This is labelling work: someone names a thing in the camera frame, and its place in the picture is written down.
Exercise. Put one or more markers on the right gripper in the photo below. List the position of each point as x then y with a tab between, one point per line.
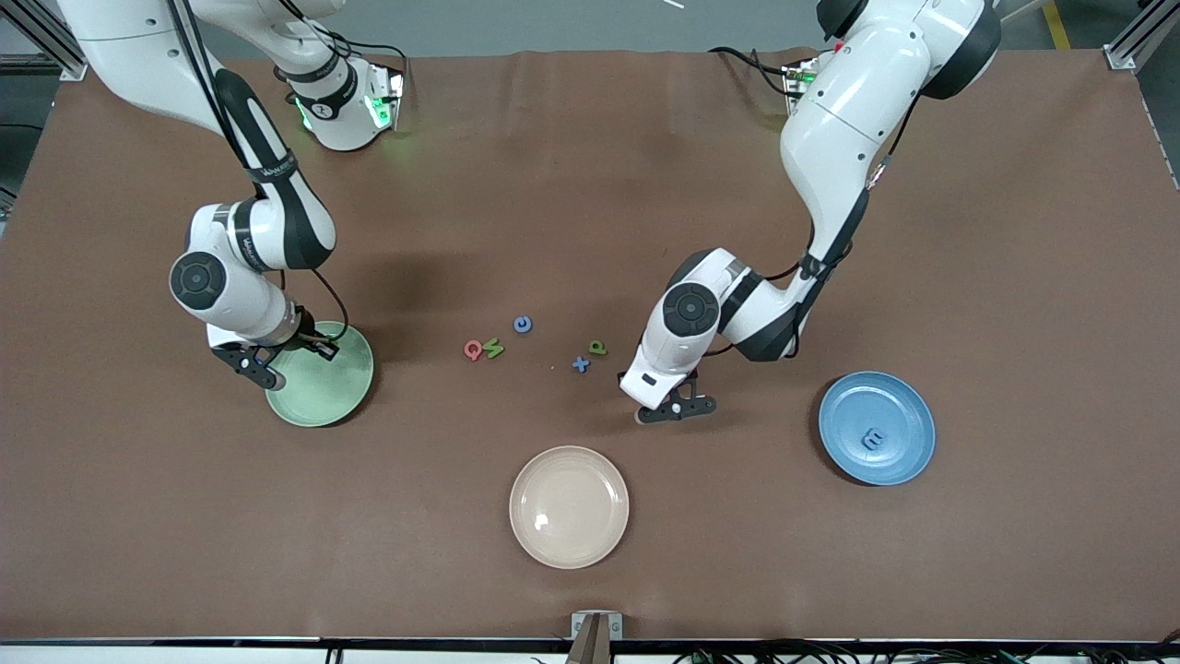
303	340

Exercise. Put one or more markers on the green foam letter p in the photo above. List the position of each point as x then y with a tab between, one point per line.
592	350

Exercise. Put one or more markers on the red foam letter Q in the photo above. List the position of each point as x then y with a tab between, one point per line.
467	349

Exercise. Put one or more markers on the green foam letter N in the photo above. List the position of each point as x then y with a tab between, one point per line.
493	349

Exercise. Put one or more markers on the blue foam letter m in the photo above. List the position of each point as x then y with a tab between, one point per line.
874	440

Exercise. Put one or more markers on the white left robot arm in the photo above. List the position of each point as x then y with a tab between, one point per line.
848	120

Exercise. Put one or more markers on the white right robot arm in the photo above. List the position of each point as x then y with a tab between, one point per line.
120	46

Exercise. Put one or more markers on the metal arm base panel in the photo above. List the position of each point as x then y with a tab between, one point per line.
392	101
795	78

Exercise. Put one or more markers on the green plate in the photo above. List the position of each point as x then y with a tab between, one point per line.
323	392

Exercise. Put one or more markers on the beige plate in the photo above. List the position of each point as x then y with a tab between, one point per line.
569	507

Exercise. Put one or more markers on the blue foam letter c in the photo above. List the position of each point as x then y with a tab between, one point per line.
517	324

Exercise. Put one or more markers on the brown table cover sheet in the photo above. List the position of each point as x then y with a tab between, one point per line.
184	516

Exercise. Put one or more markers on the blue plate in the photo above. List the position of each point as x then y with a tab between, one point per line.
894	406

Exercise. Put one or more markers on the metal mounting bracket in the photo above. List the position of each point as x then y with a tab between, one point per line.
616	627

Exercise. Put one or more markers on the tan tapered post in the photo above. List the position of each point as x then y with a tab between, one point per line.
590	650

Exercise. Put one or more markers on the white table edge rail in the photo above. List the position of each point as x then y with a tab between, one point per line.
138	655

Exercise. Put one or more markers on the aluminium frame extrusion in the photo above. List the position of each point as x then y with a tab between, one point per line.
69	66
1129	57

